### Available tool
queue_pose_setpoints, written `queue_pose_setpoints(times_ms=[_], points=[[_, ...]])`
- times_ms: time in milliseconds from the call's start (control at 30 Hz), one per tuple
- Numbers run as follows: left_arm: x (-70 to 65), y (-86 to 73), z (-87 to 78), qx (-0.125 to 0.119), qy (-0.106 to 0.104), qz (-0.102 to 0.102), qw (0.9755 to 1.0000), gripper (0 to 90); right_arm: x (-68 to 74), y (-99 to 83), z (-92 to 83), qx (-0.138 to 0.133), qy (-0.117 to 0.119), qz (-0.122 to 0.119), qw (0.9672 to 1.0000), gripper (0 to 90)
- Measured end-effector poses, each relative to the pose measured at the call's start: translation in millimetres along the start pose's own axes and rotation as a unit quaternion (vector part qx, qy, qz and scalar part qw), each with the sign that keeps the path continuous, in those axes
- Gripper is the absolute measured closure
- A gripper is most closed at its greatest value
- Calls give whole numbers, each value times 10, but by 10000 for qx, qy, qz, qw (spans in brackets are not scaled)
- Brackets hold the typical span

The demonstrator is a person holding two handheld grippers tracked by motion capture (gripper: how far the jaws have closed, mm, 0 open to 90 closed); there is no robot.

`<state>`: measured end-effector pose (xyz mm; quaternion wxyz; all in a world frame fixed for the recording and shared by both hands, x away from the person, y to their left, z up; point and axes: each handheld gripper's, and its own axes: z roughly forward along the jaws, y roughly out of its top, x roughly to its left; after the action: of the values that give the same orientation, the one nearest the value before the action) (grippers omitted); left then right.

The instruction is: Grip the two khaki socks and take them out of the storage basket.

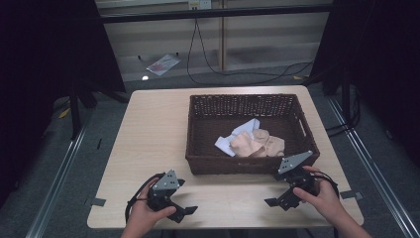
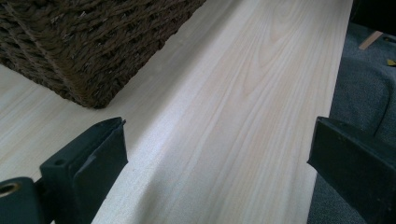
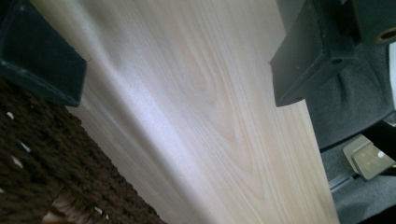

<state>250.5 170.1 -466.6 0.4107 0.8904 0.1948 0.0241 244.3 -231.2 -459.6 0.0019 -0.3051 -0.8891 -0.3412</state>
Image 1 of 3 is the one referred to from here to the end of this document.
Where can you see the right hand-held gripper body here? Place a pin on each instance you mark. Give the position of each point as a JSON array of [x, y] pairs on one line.
[[297, 180]]

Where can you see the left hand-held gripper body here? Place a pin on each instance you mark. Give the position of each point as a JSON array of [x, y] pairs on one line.
[[161, 198]]

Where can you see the person's left hand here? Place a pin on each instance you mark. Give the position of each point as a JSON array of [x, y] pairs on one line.
[[142, 214]]

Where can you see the person's right hand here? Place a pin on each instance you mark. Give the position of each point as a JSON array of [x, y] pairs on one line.
[[325, 201]]

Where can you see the beige cloth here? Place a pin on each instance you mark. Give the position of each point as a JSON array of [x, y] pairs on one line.
[[254, 143]]

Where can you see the grey tape piece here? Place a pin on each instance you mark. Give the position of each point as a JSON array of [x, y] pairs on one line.
[[98, 202], [351, 195]]

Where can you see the brown wicker basket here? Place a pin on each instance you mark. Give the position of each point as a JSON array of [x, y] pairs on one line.
[[211, 132]]

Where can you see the white cloth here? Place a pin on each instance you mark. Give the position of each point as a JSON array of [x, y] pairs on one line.
[[246, 127]]

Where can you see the black stand leg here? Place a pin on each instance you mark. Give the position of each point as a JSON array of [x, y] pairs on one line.
[[345, 99], [75, 112]]

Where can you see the white and red paper sheet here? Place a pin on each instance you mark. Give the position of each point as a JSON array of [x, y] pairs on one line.
[[163, 64]]

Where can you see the yellow tape strip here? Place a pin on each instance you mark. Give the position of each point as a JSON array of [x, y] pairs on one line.
[[64, 113]]

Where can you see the dark curtain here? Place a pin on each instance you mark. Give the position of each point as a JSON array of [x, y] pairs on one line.
[[379, 59], [49, 66]]

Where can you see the black horizontal bar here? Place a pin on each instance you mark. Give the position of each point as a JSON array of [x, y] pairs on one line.
[[214, 14]]

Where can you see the metal floor rail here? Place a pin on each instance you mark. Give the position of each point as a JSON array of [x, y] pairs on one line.
[[373, 165], [56, 185]]

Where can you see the white wall socket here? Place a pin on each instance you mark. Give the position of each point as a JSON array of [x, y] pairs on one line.
[[200, 4]]

